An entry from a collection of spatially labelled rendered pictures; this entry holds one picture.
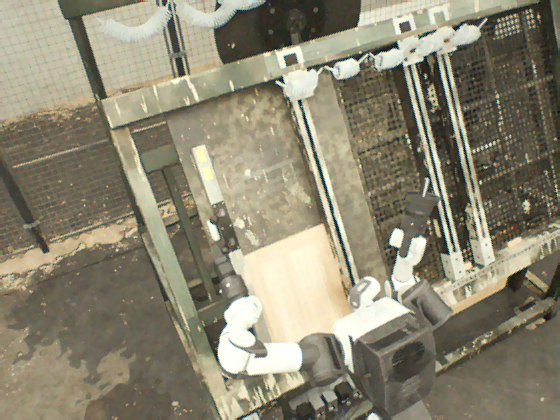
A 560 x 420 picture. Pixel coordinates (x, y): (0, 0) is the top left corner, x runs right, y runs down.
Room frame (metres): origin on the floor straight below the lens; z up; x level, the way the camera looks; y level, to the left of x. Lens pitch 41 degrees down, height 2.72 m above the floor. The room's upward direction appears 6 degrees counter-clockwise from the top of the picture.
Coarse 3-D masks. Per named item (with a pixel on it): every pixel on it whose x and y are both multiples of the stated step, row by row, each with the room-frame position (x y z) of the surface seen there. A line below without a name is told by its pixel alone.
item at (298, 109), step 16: (288, 80) 1.75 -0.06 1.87; (304, 96) 1.73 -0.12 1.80; (304, 112) 1.74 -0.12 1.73; (304, 128) 1.70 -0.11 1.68; (304, 144) 1.67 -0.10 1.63; (304, 160) 1.68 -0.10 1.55; (320, 160) 1.64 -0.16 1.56; (320, 176) 1.63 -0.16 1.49; (320, 192) 1.57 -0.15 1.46; (320, 208) 1.57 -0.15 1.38; (336, 208) 1.55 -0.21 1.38; (336, 224) 1.53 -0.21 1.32; (336, 240) 1.48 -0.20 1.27; (336, 256) 1.46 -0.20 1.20; (352, 256) 1.45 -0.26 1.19; (352, 272) 1.42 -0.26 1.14
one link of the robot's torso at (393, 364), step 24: (360, 312) 1.03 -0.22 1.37; (384, 312) 1.03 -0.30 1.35; (408, 312) 1.00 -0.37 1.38; (336, 336) 0.98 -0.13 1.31; (360, 336) 0.93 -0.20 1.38; (384, 336) 0.91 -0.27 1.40; (408, 336) 0.89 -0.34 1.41; (432, 336) 0.89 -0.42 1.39; (360, 360) 0.89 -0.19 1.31; (384, 360) 0.82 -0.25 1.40; (408, 360) 0.84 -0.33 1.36; (432, 360) 0.86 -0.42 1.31; (360, 384) 0.87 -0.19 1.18; (384, 384) 0.79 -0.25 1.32; (408, 384) 0.81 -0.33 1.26; (432, 384) 0.84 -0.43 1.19; (384, 408) 0.78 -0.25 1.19
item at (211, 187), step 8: (192, 152) 1.58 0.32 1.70; (208, 160) 1.56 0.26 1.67; (200, 168) 1.54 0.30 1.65; (200, 176) 1.54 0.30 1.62; (208, 184) 1.51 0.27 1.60; (216, 184) 1.52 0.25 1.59; (208, 192) 1.50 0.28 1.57; (216, 192) 1.50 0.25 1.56; (208, 200) 1.50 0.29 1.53; (216, 200) 1.49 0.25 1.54; (232, 256) 1.38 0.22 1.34; (240, 256) 1.38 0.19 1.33; (232, 264) 1.36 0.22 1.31; (240, 264) 1.36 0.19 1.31; (240, 272) 1.35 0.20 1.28; (248, 280) 1.33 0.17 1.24; (248, 288) 1.32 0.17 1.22; (256, 296) 1.30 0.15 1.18; (264, 320) 1.25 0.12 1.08; (256, 328) 1.23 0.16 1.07; (264, 328) 1.23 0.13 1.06; (256, 336) 1.23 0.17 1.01; (264, 336) 1.21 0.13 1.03
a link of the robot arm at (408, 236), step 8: (400, 232) 1.33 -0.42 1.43; (408, 232) 1.28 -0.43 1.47; (416, 232) 1.28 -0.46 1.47; (392, 240) 1.31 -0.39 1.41; (400, 240) 1.30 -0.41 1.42; (408, 240) 1.26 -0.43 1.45; (416, 240) 1.28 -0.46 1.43; (400, 248) 1.26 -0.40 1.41; (408, 248) 1.25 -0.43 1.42; (400, 256) 1.25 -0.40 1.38
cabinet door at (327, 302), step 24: (288, 240) 1.47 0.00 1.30; (312, 240) 1.50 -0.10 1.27; (264, 264) 1.40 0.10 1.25; (288, 264) 1.42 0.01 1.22; (312, 264) 1.44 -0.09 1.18; (264, 288) 1.34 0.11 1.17; (288, 288) 1.36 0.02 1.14; (312, 288) 1.38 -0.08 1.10; (336, 288) 1.40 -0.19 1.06; (264, 312) 1.29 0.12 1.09; (288, 312) 1.31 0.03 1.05; (312, 312) 1.32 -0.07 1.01; (336, 312) 1.34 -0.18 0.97; (288, 336) 1.25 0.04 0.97
